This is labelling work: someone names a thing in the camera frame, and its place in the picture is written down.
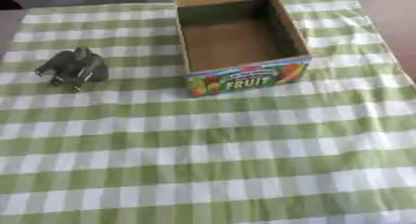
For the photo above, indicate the open cardboard box, printed front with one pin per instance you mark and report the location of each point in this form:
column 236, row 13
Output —
column 244, row 45

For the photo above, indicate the grey toy elephant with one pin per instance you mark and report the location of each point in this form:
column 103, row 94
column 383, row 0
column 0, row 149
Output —
column 76, row 65

